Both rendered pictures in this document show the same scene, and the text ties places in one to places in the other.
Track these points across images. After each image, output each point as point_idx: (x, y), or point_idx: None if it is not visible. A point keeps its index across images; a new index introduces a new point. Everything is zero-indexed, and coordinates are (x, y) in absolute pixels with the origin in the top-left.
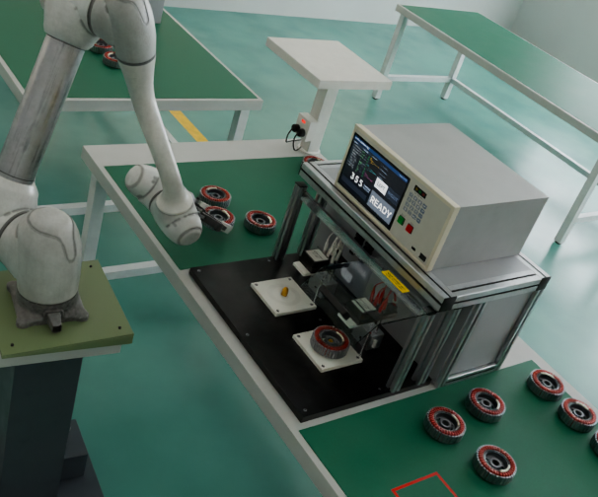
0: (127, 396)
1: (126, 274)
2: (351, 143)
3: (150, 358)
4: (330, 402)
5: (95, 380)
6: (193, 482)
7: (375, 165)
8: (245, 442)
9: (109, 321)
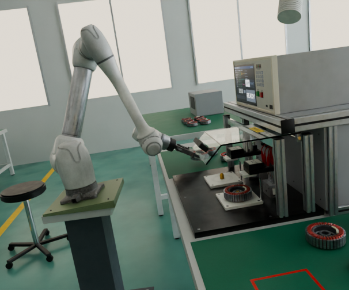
0: (187, 276)
1: None
2: (234, 73)
3: None
4: (222, 225)
5: (173, 268)
6: None
7: (243, 73)
8: None
9: (105, 197)
